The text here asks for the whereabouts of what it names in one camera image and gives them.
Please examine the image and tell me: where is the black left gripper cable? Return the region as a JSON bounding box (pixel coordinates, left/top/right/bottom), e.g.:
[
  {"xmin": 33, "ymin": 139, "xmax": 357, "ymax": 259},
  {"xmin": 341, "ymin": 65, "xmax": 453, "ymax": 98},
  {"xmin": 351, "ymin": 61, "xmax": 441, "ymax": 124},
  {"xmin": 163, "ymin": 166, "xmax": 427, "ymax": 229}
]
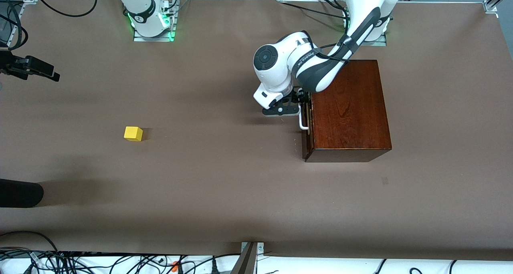
[{"xmin": 319, "ymin": 33, "xmax": 354, "ymax": 63}]

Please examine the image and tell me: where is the black rounded object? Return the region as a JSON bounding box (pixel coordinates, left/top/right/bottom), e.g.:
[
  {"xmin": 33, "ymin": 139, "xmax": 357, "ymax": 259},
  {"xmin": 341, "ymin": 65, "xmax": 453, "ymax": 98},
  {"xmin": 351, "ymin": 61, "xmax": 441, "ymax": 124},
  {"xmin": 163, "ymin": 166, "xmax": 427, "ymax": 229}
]
[{"xmin": 0, "ymin": 179, "xmax": 44, "ymax": 208}]

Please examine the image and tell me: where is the large table cover sheet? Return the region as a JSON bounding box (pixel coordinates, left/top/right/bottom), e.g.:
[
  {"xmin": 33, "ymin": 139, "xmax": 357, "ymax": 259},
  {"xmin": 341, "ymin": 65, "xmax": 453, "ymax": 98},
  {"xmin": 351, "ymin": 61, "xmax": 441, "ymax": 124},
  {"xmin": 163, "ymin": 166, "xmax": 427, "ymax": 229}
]
[{"xmin": 0, "ymin": 0, "xmax": 513, "ymax": 261}]

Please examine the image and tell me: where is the black looped cable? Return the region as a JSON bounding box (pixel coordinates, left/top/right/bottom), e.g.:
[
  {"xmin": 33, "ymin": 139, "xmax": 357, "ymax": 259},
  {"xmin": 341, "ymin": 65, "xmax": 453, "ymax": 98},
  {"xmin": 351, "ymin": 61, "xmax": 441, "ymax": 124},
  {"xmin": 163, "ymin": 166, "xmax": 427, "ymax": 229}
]
[{"xmin": 35, "ymin": 0, "xmax": 99, "ymax": 18}]

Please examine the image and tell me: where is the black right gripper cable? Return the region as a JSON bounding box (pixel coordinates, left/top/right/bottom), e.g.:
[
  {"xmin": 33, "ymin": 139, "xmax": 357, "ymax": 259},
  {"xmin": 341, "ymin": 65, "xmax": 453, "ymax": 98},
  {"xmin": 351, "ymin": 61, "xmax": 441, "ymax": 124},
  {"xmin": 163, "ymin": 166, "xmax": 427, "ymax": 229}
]
[{"xmin": 0, "ymin": 0, "xmax": 29, "ymax": 52}]

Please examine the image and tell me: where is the wooden drawer with white handle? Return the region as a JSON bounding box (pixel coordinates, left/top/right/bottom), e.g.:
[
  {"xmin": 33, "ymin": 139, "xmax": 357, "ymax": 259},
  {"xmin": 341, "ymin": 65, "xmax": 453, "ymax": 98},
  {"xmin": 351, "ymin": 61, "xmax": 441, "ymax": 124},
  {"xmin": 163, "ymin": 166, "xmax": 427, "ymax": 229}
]
[{"xmin": 299, "ymin": 89, "xmax": 315, "ymax": 161}]

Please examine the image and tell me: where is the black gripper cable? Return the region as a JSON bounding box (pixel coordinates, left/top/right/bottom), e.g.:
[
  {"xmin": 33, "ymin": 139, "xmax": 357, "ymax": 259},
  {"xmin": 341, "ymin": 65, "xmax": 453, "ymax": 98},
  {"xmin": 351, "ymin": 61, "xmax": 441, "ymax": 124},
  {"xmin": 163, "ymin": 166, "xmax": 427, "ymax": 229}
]
[
  {"xmin": 0, "ymin": 0, "xmax": 29, "ymax": 52},
  {"xmin": 319, "ymin": 33, "xmax": 354, "ymax": 63}
]

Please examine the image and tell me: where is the metal table bracket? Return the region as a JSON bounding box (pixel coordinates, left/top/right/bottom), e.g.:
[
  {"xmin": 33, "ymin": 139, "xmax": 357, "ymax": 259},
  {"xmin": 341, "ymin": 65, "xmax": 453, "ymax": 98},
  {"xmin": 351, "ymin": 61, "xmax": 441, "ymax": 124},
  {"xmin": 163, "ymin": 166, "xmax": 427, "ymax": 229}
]
[{"xmin": 230, "ymin": 241, "xmax": 265, "ymax": 274}]

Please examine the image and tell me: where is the yellow wooden block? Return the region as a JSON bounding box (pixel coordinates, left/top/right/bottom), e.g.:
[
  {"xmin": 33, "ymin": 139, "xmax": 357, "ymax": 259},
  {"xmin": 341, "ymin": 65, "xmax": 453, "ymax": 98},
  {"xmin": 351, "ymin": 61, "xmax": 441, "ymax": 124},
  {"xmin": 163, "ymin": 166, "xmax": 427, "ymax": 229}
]
[{"xmin": 124, "ymin": 126, "xmax": 143, "ymax": 142}]

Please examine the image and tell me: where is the dark brown wooden cabinet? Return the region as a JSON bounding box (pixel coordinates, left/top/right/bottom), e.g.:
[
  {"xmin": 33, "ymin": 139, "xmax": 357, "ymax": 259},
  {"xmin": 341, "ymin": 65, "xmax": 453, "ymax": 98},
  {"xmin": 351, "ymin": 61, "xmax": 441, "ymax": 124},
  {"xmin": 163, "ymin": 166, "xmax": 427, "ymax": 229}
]
[{"xmin": 303, "ymin": 59, "xmax": 392, "ymax": 163}]

